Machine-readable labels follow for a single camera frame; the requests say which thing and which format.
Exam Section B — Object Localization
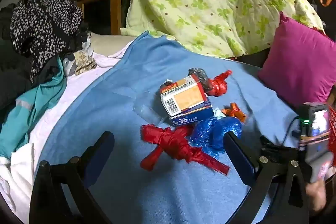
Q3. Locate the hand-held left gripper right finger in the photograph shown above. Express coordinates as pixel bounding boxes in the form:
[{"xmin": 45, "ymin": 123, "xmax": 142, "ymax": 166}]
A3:
[{"xmin": 223, "ymin": 132, "xmax": 315, "ymax": 224}]

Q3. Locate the large knotted red plastic bag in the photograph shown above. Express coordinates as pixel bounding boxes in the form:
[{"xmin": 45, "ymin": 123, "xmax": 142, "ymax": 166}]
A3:
[{"xmin": 140, "ymin": 124, "xmax": 231, "ymax": 176}]

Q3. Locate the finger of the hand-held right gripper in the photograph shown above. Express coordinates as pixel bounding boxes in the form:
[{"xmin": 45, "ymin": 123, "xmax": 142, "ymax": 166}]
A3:
[{"xmin": 260, "ymin": 136, "xmax": 301, "ymax": 161}]

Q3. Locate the black cable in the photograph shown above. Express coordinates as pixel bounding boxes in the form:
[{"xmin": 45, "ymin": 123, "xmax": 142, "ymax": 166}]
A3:
[{"xmin": 283, "ymin": 115, "xmax": 301, "ymax": 148}]

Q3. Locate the black white spotted garment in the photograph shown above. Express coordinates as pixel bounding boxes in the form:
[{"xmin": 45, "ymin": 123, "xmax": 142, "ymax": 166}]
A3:
[{"xmin": 10, "ymin": 0, "xmax": 84, "ymax": 83}]

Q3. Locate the white cloth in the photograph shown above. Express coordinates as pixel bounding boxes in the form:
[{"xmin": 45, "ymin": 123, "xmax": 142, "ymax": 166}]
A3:
[{"xmin": 0, "ymin": 39, "xmax": 139, "ymax": 222}]

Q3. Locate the person's right hand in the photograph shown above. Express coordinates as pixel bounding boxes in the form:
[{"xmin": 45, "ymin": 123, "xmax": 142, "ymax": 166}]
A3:
[{"xmin": 306, "ymin": 174, "xmax": 328, "ymax": 212}]

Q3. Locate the orange plastic wrapper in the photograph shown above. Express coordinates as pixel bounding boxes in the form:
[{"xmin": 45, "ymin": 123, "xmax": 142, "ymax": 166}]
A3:
[{"xmin": 221, "ymin": 103, "xmax": 247, "ymax": 123}]

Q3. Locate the magenta pillow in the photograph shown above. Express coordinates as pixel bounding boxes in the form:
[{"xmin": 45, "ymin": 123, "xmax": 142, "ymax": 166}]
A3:
[{"xmin": 259, "ymin": 11, "xmax": 336, "ymax": 109}]

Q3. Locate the red plastic mesh basket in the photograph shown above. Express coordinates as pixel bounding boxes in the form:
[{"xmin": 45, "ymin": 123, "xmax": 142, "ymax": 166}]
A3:
[{"xmin": 328, "ymin": 105, "xmax": 336, "ymax": 156}]

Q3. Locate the blue plastic bag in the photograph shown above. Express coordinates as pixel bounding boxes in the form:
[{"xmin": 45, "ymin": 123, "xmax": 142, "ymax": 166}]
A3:
[{"xmin": 189, "ymin": 117, "xmax": 243, "ymax": 159}]

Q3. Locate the clear plastic tray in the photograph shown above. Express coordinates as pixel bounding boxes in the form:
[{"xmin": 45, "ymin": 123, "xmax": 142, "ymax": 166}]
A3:
[{"xmin": 133, "ymin": 90, "xmax": 171, "ymax": 127}]

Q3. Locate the cream pillow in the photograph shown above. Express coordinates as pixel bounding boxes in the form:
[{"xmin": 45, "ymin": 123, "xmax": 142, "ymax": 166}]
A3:
[{"xmin": 89, "ymin": 32, "xmax": 139, "ymax": 56}]

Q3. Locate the small knotted red plastic bag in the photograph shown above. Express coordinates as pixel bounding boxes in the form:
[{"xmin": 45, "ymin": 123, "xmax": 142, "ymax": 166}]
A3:
[{"xmin": 207, "ymin": 70, "xmax": 234, "ymax": 97}]

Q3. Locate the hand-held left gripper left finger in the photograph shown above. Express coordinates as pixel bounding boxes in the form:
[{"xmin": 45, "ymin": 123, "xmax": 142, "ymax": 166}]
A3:
[{"xmin": 29, "ymin": 131, "xmax": 115, "ymax": 224}]

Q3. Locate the blue blanket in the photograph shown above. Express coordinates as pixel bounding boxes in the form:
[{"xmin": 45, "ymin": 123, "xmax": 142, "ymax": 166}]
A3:
[{"xmin": 34, "ymin": 31, "xmax": 307, "ymax": 224}]

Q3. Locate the blue toothpaste box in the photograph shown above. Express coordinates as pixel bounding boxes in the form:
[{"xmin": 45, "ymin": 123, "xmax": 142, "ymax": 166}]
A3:
[{"xmin": 168, "ymin": 105, "xmax": 214, "ymax": 127}]

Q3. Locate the black plastic wrapper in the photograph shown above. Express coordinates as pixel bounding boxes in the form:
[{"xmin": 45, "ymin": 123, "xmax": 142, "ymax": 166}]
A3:
[{"xmin": 188, "ymin": 67, "xmax": 210, "ymax": 92}]

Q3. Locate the wooden cabinet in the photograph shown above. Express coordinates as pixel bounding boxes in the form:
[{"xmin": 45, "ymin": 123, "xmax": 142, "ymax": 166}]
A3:
[{"xmin": 75, "ymin": 0, "xmax": 132, "ymax": 35}]

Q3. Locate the beige floral cloth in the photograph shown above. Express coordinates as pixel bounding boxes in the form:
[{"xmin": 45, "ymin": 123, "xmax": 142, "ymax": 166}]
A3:
[{"xmin": 74, "ymin": 52, "xmax": 97, "ymax": 76}]

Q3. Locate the green clover print quilt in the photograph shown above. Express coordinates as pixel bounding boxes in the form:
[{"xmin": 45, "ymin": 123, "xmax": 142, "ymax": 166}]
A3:
[{"xmin": 120, "ymin": 0, "xmax": 326, "ymax": 59}]

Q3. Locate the white medicine box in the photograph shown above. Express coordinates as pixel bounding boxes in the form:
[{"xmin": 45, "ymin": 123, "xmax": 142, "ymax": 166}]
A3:
[{"xmin": 160, "ymin": 75, "xmax": 210, "ymax": 117}]

